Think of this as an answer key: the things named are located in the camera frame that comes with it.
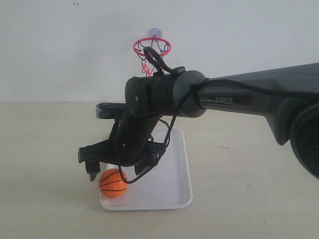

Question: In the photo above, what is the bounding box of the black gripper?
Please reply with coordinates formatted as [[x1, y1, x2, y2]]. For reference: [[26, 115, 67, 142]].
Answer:
[[78, 137, 165, 182]]

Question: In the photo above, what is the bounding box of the small orange basketball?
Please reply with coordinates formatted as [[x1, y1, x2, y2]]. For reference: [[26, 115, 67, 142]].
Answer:
[[98, 168, 128, 199]]

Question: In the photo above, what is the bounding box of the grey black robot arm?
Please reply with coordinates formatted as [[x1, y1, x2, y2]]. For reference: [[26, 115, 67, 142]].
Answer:
[[78, 63, 319, 181]]

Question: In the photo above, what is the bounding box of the red mini basketball hoop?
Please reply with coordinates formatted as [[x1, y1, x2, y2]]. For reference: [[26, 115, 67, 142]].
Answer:
[[133, 37, 171, 77]]

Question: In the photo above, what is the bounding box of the white plastic tray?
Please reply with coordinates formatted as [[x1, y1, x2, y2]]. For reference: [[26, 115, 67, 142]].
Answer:
[[99, 127, 193, 211]]

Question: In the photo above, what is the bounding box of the clear suction cup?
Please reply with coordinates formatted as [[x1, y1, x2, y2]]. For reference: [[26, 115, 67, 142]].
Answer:
[[148, 27, 162, 39]]

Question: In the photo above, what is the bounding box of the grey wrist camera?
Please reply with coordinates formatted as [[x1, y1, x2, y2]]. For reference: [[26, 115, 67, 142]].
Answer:
[[95, 102, 126, 120]]

